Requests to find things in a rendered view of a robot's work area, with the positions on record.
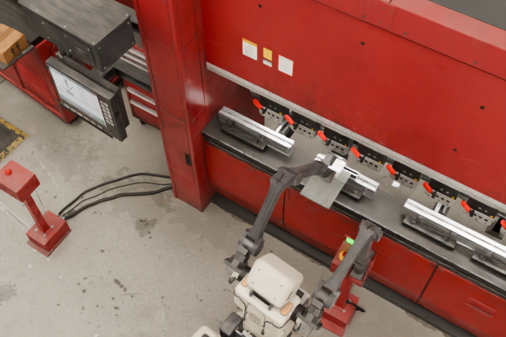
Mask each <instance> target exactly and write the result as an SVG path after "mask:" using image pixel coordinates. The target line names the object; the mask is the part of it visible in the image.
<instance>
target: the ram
mask: <svg viewBox="0 0 506 337"><path fill-rule="evenodd" d="M200 4H201V11H202V20H203V34H204V43H205V51H206V61H207V62H208V63H210V64H212V65H215V66H217V67H219V68H221V69H223V70H225V71H227V72H229V73H231V74H234V75H236V76H237V77H240V78H242V79H243V80H246V81H248V82H249V83H252V84H254V85H256V86H258V87H260V88H262V89H264V90H266V91H268V92H270V93H273V94H275V95H277V96H279V97H281V98H283V99H285V100H287V101H289V102H292V103H294V104H296V105H298V106H300V107H302V108H304V109H306V110H308V111H311V112H313V113H314V114H317V115H319V116H320V117H323V118H325V119H326V120H330V121H331V122H333V123H336V124H337V125H339V126H342V127H343V128H345V129H348V130H350V131H352V132H354V133H356V134H358V135H360V136H362V137H364V138H367V139H369V140H371V141H373V142H375V143H377V144H379V145H381V146H383V147H385V148H388V149H390V150H392V151H394V152H396V153H398V154H400V155H402V156H404V157H406V158H408V159H411V160H412V161H414V162H417V163H419V164H420V165H423V166H425V167H427V168H429V169H431V170H433V171H435V172H437V173H439V174H441V175H444V176H446V177H448V178H450V179H452V180H454V181H456V182H458V183H460V184H463V185H465V186H466V187H469V188H471V189H473V190H475V191H477V192H479V193H482V194H483V195H485V196H488V197H489V198H491V199H494V200H495V201H497V202H500V203H502V204H504V205H506V80H505V79H503V78H501V77H498V76H496V75H494V74H491V73H489V72H487V71H484V70H482V69H479V68H476V67H474V66H472V65H469V64H467V63H465V62H462V61H460V60H458V59H455V58H452V57H451V56H448V55H446V54H443V53H441V52H438V51H436V50H433V49H431V48H429V47H426V46H424V45H422V44H419V43H416V42H415V41H411V40H410V39H407V38H405V37H402V36H400V35H397V34H395V33H393V32H390V31H388V30H386V29H383V28H380V27H379V26H375V25H374V24H371V23H369V22H366V21H364V20H361V19H359V18H357V17H354V16H352V15H350V14H347V13H344V12H342V11H339V10H337V9H335V8H333V7H330V6H328V5H325V4H323V3H321V2H317V1H316V0H200ZM243 38H244V39H245V40H248V41H250V42H252V43H254V44H256V45H257V60H255V59H252V58H251V57H249V56H246V55H244V54H243V50H242V39H243ZM264 48H266V49H268V50H271V51H272V61H271V60H269V59H267V58H264ZM279 55H280V56H284V57H285V58H287V59H290V60H292V61H294V64H293V76H290V75H288V74H286V73H284V72H282V71H279V70H278V61H279ZM264 59H265V60H267V61H269V62H271V63H272V67H270V66H268V65H266V64H263V62H264ZM206 67H207V69H208V70H210V71H213V72H214V73H216V74H219V75H220V76H222V77H225V78H227V79H229V80H231V81H233V82H235V83H237V84H239V85H241V86H243V87H245V88H247V89H249V90H251V91H254V92H256V93H258V94H260V95H262V96H264V97H266V98H268V99H270V100H272V101H274V102H277V103H279V104H280V105H283V106H285V107H287V108H289V109H291V110H293V111H295V112H297V113H299V114H302V115H303V116H305V117H308V118H310V119H311V120H314V121H316V122H317V123H320V124H322V125H323V126H326V127H328V128H330V129H333V130H334V131H336V132H339V133H340V134H342V135H345V136H346V137H348V138H351V139H353V140H355V141H357V142H359V143H361V144H363V145H365V146H367V147H369V148H371V149H374V150H376V151H378V152H380V153H382V154H384V155H386V156H388V157H390V158H392V159H394V160H396V161H399V162H401V163H403V164H405V165H407V166H409V167H411V168H412V169H415V170H417V171H418V172H421V173H423V174H425V175H428V176H429V177H431V178H434V179H435V180H437V181H440V182H441V183H443V184H446V185H448V186H450V187H452V188H454V189H456V190H458V191H460V192H462V193H464V194H466V195H468V196H471V197H473V198H475V199H477V200H479V201H481V202H483V203H485V204H487V205H489V206H491V207H493V208H496V209H498V210H500V211H502V212H504V213H506V210H505V209H503V208H501V207H499V206H497V205H495V204H492V203H491V202H488V201H486V200H485V199H482V198H480V197H479V196H476V195H474V194H473V193H469V192H468V191H466V190H463V189H462V188H460V187H457V186H456V185H454V184H451V183H449V182H447V181H445V180H443V179H441V178H439V177H437V176H435V175H433V174H431V173H428V172H426V171H424V170H422V169H420V168H418V167H416V166H414V165H412V164H410V163H408V162H405V161H403V160H402V159H399V158H397V157H396V156H393V155H391V154H390V153H387V152H385V151H383V150H380V149H379V148H377V147H374V146H373V145H371V144H368V143H367V142H365V141H362V140H360V139H358V138H356V137H354V136H352V135H350V134H348V133H346V132H343V131H341V130H339V129H337V128H335V127H333V126H331V125H329V124H327V123H325V122H323V121H320V120H318V119H316V118H314V117H312V116H310V115H308V114H306V113H304V112H302V111H299V110H297V109H296V108H293V107H291V106H290V105H287V104H285V103H284V102H281V101H279V100H277V99H275V98H273V97H271V96H268V95H267V94H265V93H262V92H261V91H259V90H256V89H254V88H252V87H250V86H248V85H246V84H244V83H242V82H240V81H238V80H235V79H233V78H231V77H229V76H227V75H225V74H223V73H221V72H219V71H217V70H215V69H213V68H210V67H208V66H206Z"/></svg>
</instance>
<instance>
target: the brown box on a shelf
mask: <svg viewBox="0 0 506 337"><path fill-rule="evenodd" d="M33 48H35V46H34V45H33V44H31V43H29V42H28V41H27V40H26V38H25V36H24V34H22V33H20V32H18V31H17V30H15V29H13V28H11V27H8V26H6V25H4V24H0V69H2V70H3V71H4V70H5V69H7V68H8V67H9V66H11V65H12V64H14V63H15V62H16V61H17V60H18V59H20V58H21V57H23V56H24V55H26V54H27V53H28V52H29V51H30V50H32V49H33Z"/></svg>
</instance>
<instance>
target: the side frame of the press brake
mask: <svg viewBox="0 0 506 337"><path fill-rule="evenodd" d="M133 3H134V7H135V10H136V17H137V21H138V24H139V31H140V35H141V39H142V46H143V50H144V53H145V60H146V64H147V67H148V74H149V78H150V82H151V88H152V93H153V97H154V103H155V107H156V111H157V117H158V121H159V125H160V131H161V135H162V139H163V146H164V150H165V154H166V160H167V164H168V168H169V174H170V178H171V182H172V188H173V192H174V197H175V198H177V199H180V200H182V201H183V202H185V203H187V204H189V205H190V206H192V207H194V208H196V209H197V210H199V211H200V212H202V213H203V211H204V210H205V209H206V207H207V206H208V205H209V203H210V202H211V198H212V197H213V196H214V194H215V191H214V189H213V187H212V185H211V184H210V182H209V174H208V167H207V161H206V149H205V142H204V137H203V136H202V131H203V130H204V128H205V127H206V126H207V125H208V124H209V122H210V121H211V120H212V118H213V117H214V116H215V115H216V114H217V113H218V112H219V111H220V109H222V108H223V107H224V106H225V107H227V108H229V109H231V110H233V111H235V112H237V113H239V114H241V115H243V116H245V117H247V118H249V119H251V120H253V121H255V122H257V123H259V124H261V125H263V126H264V116H263V115H261V113H260V112H259V109H258V107H257V106H256V105H255V104H254V103H253V100H254V99H256V98H254V97H252V96H250V90H249V89H247V88H245V87H243V86H241V85H239V84H237V83H235V82H233V81H231V80H229V79H227V78H225V77H222V76H220V75H219V74H216V73H214V72H213V71H210V70H208V69H207V67H206V51H205V43H204V34H203V20H202V11H201V4H200V0H133ZM257 101H258V102H259V103H260V100H258V99H257Z"/></svg>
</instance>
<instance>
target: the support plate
mask: <svg viewBox="0 0 506 337"><path fill-rule="evenodd" d="M350 175H351V174H350V173H348V172H346V171H344V170H342V171H341V172H340V173H339V175H338V176H337V178H336V180H337V181H336V180H334V179H333V180H332V182H331V183H330V182H328V181H326V180H324V179H322V178H320V177H319V176H316V175H313V176H312V177H311V178H310V179H309V181H308V182H307V183H306V185H305V187H304V188H303V189H302V191H301V192H300V195H302V196H304V197H306V198H308V199H310V200H311V201H313V202H315V203H317V204H319V205H321V206H323V207H324V208H327V209H329V208H330V206H331V205H332V203H333V202H334V200H335V199H336V197H337V195H338V194H339V192H340V191H341V190H342V188H343V186H344V185H345V183H346V182H347V180H348V179H349V177H350ZM339 181H340V182H342V183H343V184H342V183H340V182H339Z"/></svg>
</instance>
